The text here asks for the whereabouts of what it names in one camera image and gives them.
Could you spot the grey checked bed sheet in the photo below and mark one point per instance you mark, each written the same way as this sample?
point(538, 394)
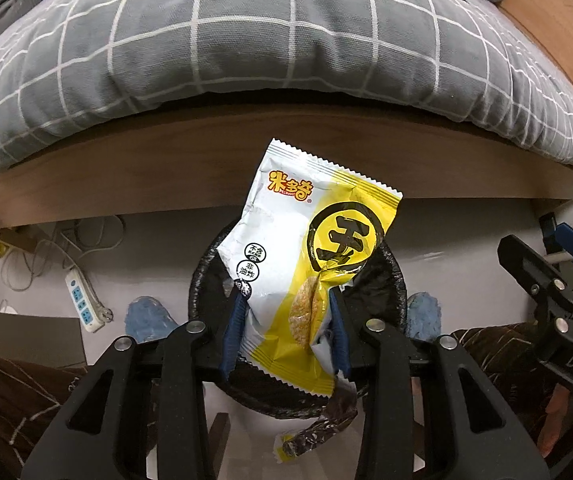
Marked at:
point(68, 65)

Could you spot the left blue slipper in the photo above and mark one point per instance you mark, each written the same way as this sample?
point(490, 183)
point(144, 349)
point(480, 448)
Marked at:
point(148, 320)

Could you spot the black lined trash bin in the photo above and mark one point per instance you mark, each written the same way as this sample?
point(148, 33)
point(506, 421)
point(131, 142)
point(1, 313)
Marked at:
point(379, 291)

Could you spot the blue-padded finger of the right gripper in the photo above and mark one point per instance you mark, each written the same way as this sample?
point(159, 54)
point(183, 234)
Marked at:
point(557, 239)

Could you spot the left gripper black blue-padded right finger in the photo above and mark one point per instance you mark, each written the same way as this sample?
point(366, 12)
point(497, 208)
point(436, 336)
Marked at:
point(430, 413)

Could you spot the wooden bed frame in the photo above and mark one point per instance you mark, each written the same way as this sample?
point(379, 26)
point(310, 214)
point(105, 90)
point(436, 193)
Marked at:
point(205, 151)

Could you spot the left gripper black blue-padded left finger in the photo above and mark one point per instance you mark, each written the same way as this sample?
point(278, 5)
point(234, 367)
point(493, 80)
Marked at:
point(101, 432)

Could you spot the white power strip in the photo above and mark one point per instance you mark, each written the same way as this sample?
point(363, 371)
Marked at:
point(91, 312)

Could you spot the yellow white snack wrapper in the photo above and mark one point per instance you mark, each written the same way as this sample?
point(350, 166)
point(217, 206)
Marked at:
point(308, 226)

